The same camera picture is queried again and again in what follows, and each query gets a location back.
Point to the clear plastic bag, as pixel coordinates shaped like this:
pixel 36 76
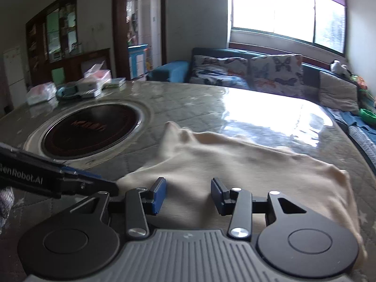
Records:
pixel 41 94
pixel 98 72

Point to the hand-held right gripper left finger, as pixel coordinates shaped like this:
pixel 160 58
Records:
pixel 158 195

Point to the cream shirt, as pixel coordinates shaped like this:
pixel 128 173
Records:
pixel 235 158

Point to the colourful toy pile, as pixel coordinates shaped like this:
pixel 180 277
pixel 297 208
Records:
pixel 359 82

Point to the white butterfly print pillow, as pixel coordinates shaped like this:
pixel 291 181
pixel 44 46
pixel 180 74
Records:
pixel 279 73

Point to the blue sofa blanket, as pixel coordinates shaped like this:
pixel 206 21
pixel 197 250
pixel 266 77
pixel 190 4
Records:
pixel 358 123

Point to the blue sofa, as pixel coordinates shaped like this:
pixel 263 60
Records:
pixel 170 70

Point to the teal tray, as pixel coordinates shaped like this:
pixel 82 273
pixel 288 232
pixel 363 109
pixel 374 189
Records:
pixel 63 94

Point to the white box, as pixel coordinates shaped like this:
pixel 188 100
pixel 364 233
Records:
pixel 88 89

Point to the grey pillow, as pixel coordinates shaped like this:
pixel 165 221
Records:
pixel 337 92

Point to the green bowl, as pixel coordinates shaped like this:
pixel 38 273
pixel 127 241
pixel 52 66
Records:
pixel 368 114

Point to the black and white plush toy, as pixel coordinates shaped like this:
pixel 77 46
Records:
pixel 339 67

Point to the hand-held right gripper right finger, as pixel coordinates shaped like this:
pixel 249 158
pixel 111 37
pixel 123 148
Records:
pixel 217 195

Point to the dark wooden display cabinet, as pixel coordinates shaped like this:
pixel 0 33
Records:
pixel 38 64

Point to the green flat box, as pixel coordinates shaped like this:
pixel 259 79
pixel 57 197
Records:
pixel 114 83

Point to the small blue and white cabinet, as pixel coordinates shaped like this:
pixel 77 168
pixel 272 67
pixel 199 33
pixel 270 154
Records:
pixel 138 61

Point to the round black cooktop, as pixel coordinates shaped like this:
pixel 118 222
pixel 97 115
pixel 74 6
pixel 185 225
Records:
pixel 88 129

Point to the dark wooden door frame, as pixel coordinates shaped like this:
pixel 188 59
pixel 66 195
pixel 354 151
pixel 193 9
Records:
pixel 119 20

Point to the dark butterfly print pillow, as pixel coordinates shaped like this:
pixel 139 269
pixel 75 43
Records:
pixel 217 70

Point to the window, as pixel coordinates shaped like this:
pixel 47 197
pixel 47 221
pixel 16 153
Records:
pixel 264 6

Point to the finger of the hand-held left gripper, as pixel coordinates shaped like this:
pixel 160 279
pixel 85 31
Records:
pixel 88 183

